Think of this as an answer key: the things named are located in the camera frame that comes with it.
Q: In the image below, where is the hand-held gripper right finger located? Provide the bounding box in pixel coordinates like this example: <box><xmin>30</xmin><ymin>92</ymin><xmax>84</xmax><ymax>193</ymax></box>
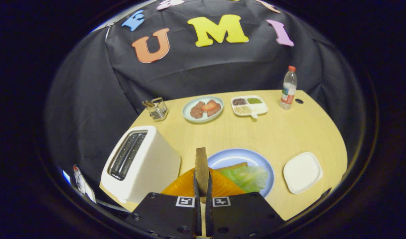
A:
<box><xmin>206</xmin><ymin>168</ymin><xmax>285</xmax><ymax>238</ymax></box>

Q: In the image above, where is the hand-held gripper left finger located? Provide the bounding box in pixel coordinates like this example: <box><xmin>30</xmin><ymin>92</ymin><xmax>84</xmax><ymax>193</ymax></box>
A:
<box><xmin>125</xmin><ymin>168</ymin><xmax>202</xmax><ymax>238</ymax></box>

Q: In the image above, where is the brown toast slice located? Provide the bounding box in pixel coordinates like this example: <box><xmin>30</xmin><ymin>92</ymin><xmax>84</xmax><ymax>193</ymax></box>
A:
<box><xmin>195</xmin><ymin>147</ymin><xmax>210</xmax><ymax>203</ymax></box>

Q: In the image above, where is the green lettuce leaf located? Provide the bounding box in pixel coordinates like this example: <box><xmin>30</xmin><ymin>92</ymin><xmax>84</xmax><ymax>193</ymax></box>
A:
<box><xmin>220</xmin><ymin>165</ymin><xmax>268</xmax><ymax>194</ymax></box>

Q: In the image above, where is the brown bread slice with ham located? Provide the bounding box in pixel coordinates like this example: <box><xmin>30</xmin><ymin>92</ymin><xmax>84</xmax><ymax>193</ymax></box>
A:
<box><xmin>216</xmin><ymin>162</ymin><xmax>249</xmax><ymax>171</ymax></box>

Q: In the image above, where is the white toaster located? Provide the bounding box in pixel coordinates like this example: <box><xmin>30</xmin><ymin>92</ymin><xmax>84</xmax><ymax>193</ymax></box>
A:
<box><xmin>100</xmin><ymin>125</ymin><xmax>181</xmax><ymax>203</ymax></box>

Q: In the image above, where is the blue round plate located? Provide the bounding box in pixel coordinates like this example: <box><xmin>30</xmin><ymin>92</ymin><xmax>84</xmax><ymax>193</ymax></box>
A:
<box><xmin>207</xmin><ymin>148</ymin><xmax>275</xmax><ymax>198</ymax></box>

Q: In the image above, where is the pale green round plate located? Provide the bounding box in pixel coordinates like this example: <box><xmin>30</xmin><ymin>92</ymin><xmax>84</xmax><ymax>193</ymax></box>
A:
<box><xmin>182</xmin><ymin>96</ymin><xmax>224</xmax><ymax>123</ymax></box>

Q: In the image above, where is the white square plate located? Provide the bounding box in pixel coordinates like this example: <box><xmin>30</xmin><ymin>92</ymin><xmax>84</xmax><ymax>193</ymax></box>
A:
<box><xmin>283</xmin><ymin>152</ymin><xmax>323</xmax><ymax>195</ymax></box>

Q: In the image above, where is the brown meat slice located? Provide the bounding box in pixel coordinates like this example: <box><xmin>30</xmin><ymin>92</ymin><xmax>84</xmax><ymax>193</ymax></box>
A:
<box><xmin>190</xmin><ymin>101</ymin><xmax>205</xmax><ymax>119</ymax></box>
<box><xmin>207</xmin><ymin>100</ymin><xmax>221</xmax><ymax>117</ymax></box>

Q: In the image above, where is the white and red object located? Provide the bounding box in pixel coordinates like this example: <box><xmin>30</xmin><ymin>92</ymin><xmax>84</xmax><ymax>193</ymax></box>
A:
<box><xmin>73</xmin><ymin>165</ymin><xmax>97</xmax><ymax>203</ymax></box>

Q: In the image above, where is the white divided condiment tray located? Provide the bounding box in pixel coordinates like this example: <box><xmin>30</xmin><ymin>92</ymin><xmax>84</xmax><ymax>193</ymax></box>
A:
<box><xmin>231</xmin><ymin>95</ymin><xmax>268</xmax><ymax>119</ymax></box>

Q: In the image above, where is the black backdrop cloth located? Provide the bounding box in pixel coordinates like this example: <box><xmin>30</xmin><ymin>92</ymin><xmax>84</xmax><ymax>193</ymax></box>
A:
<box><xmin>45</xmin><ymin>0</ymin><xmax>364</xmax><ymax>186</ymax></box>

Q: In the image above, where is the clear plastic water bottle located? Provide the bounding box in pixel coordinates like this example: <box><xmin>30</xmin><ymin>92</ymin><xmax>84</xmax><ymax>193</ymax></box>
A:
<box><xmin>279</xmin><ymin>66</ymin><xmax>297</xmax><ymax>110</ymax></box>

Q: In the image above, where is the wire mesh holder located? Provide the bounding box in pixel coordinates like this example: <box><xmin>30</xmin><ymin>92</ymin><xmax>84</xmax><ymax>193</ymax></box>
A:
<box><xmin>142</xmin><ymin>97</ymin><xmax>168</xmax><ymax>121</ymax></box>

